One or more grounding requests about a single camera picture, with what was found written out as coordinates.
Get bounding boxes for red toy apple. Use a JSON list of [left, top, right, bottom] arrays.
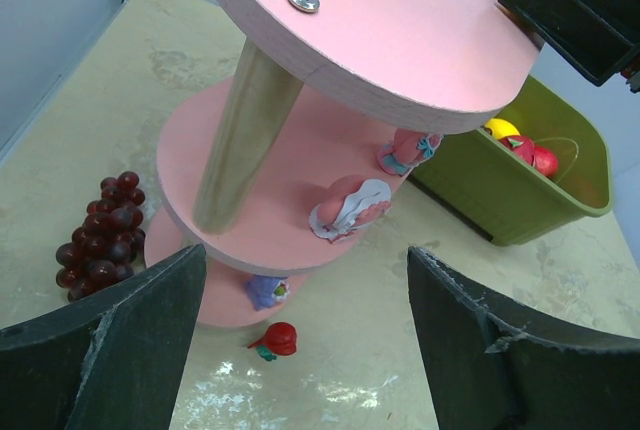
[[533, 145, 559, 178]]

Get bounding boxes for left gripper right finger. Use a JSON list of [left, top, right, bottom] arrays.
[[407, 247, 639, 429]]

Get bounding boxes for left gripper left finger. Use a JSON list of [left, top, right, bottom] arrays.
[[1, 245, 206, 429]]

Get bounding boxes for red strawberry toy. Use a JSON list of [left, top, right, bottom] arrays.
[[247, 322, 298, 362]]

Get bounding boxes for red grape bunch on table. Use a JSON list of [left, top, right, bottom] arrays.
[[55, 170, 146, 303]]

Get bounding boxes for olive green plastic bin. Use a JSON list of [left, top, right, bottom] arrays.
[[409, 77, 612, 246]]

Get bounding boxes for pink toy dragon fruit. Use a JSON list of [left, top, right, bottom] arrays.
[[499, 135, 535, 166]]

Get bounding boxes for yellow toy lemon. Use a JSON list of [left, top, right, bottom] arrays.
[[483, 118, 520, 140]]

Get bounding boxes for purple bunny toy with strawberry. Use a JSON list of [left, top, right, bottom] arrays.
[[244, 275, 290, 311]]

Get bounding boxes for pink three-tier wooden shelf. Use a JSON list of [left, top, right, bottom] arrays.
[[145, 0, 538, 328]]

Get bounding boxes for pink round toy white face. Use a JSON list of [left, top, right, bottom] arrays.
[[308, 175, 392, 244]]

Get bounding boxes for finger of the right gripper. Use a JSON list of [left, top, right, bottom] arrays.
[[498, 0, 639, 86]]

